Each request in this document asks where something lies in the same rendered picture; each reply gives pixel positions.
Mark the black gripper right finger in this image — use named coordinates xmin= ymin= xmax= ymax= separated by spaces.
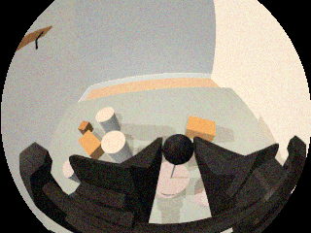
xmin=193 ymin=136 xmax=279 ymax=216

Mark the orange flat block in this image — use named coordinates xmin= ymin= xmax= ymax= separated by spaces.
xmin=78 ymin=130 xmax=104 ymax=159
xmin=186 ymin=116 xmax=215 ymax=143

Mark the pale pink cylinder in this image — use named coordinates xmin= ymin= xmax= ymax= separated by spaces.
xmin=62 ymin=160 xmax=81 ymax=183
xmin=193 ymin=187 xmax=209 ymax=207

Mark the orange-brown block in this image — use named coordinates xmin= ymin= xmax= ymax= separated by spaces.
xmin=78 ymin=121 xmax=93 ymax=135

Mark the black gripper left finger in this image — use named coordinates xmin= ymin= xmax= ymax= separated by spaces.
xmin=69 ymin=137 xmax=162 ymax=222

